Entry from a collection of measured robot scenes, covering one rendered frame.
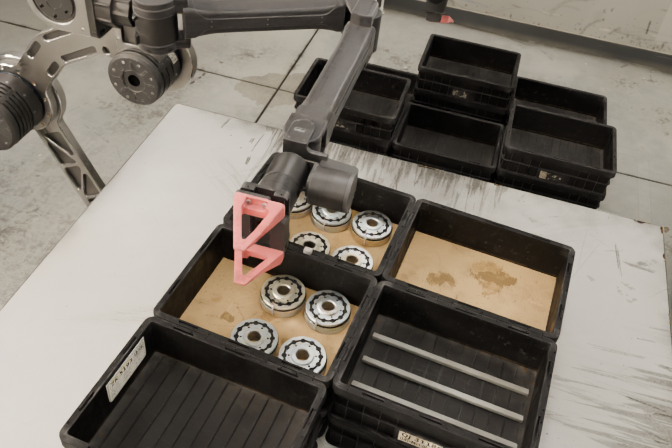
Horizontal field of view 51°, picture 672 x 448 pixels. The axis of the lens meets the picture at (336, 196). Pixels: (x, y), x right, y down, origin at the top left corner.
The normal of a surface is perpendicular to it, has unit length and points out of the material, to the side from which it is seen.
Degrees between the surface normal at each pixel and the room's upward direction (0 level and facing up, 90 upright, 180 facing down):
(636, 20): 90
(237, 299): 0
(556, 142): 0
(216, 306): 0
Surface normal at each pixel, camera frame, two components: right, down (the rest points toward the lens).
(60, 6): -0.29, 0.62
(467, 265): 0.09, -0.73
